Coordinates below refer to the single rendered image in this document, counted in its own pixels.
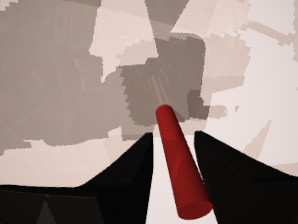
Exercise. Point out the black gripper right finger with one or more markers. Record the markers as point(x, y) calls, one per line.
point(244, 190)

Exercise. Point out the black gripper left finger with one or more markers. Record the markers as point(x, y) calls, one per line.
point(118, 195)

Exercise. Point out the red peg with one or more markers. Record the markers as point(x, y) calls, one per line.
point(190, 194)

